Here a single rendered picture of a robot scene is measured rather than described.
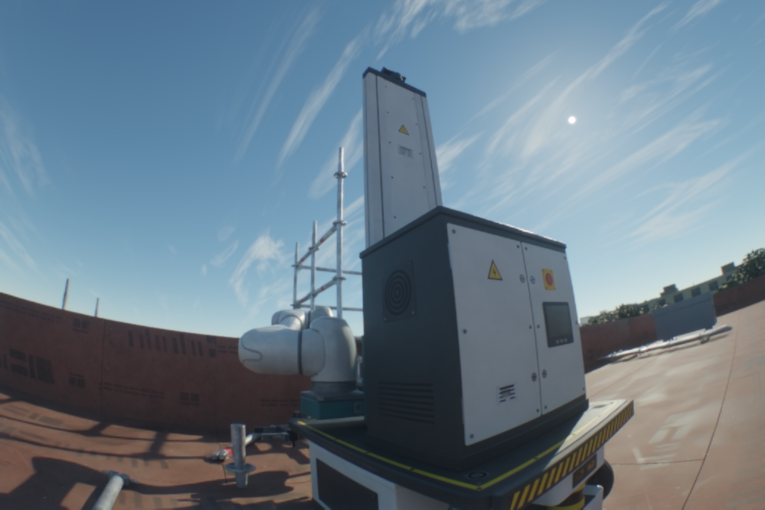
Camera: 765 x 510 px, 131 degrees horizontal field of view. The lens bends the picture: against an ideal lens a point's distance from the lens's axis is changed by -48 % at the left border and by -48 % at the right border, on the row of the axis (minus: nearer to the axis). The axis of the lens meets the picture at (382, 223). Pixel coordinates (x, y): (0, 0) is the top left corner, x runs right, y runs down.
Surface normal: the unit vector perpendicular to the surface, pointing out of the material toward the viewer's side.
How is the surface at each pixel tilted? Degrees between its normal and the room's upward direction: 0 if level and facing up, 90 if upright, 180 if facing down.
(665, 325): 90
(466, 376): 90
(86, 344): 90
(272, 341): 71
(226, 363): 90
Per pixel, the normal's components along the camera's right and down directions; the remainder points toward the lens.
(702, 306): -0.87, -0.16
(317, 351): 0.10, -0.42
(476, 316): 0.54, -0.36
